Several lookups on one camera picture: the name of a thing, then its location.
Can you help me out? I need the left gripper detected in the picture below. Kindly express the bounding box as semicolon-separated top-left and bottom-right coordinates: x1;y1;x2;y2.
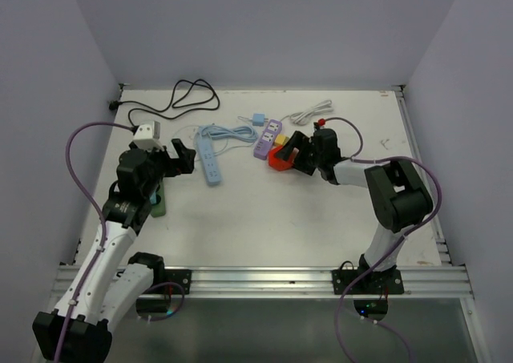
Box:
141;139;195;197

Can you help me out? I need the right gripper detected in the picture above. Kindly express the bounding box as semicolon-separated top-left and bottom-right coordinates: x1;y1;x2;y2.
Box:
275;131;324;176

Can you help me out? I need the yellow plug adapter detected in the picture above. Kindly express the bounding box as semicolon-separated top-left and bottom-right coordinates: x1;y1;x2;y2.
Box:
274;134;289;146

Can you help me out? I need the red cube socket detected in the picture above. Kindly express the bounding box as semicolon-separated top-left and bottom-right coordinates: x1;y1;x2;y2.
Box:
268;146;296;171

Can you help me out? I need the light blue power strip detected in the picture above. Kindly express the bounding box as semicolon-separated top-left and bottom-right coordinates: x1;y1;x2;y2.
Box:
196;136;222;187

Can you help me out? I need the blue plug charger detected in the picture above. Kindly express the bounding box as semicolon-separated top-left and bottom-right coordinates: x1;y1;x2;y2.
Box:
251;113;268;127

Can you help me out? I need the green power strip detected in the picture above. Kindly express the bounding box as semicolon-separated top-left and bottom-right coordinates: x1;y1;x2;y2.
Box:
151;182;166;218

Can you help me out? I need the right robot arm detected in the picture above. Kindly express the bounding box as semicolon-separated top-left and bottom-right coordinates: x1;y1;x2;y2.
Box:
268;128;438;293

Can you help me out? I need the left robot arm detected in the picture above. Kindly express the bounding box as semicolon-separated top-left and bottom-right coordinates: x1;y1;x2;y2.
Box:
32;139;196;362

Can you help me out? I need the purple power strip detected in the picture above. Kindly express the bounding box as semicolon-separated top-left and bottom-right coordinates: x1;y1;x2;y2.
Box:
253;119;282;160

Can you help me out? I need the white power strip cord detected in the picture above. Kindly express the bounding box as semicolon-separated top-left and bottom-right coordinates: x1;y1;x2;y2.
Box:
278;99;334;126

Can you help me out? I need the thin mint cable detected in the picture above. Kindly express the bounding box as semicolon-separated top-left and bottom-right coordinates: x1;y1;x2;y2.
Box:
172;124;257;155

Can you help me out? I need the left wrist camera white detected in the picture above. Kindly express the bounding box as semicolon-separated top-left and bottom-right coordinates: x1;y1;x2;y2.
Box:
132;121;164;151

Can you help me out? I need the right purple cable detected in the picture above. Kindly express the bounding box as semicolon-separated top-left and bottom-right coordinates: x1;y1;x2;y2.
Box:
320;116;444;363

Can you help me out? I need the black power cable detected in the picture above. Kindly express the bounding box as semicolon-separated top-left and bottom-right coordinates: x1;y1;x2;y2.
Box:
107;78;221;124

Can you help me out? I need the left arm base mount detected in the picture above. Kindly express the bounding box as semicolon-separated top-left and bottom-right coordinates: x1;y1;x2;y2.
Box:
128;252;192;296

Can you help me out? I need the right aluminium side rail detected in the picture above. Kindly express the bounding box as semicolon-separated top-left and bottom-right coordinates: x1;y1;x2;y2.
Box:
393;85;453;266

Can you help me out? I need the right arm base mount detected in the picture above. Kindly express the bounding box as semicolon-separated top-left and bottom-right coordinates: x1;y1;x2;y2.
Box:
331;257;405;295

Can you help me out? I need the aluminium front rail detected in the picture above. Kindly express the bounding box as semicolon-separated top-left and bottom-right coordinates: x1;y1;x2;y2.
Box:
51;264;470;300

